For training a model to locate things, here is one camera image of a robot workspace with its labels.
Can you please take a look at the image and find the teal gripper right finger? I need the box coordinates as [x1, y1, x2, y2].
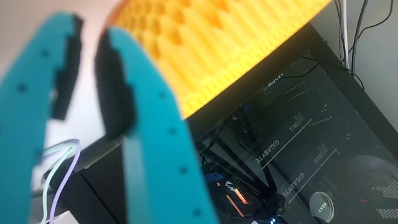
[94, 27, 220, 224]

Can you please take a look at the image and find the black glass computer case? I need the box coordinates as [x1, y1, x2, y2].
[43, 21, 398, 224]

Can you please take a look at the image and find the black cable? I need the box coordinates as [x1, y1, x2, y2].
[351, 0, 369, 74]

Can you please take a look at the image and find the yellow honeycomb basket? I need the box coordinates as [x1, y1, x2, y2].
[104, 0, 333, 121]

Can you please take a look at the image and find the purple cable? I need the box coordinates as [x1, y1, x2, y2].
[48, 139, 82, 224]

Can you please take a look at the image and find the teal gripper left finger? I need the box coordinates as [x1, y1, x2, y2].
[0, 11, 85, 224]

